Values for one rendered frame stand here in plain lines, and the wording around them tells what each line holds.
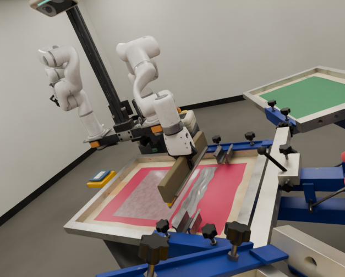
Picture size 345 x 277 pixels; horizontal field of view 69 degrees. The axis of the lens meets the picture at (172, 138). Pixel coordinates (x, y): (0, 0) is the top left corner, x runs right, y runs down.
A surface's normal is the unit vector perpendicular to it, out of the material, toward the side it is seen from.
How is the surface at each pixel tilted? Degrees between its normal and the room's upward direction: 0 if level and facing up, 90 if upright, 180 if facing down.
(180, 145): 92
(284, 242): 58
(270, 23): 90
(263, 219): 0
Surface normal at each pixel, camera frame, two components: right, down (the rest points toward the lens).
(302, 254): -0.85, -0.06
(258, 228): -0.34, -0.87
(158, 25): -0.43, 0.49
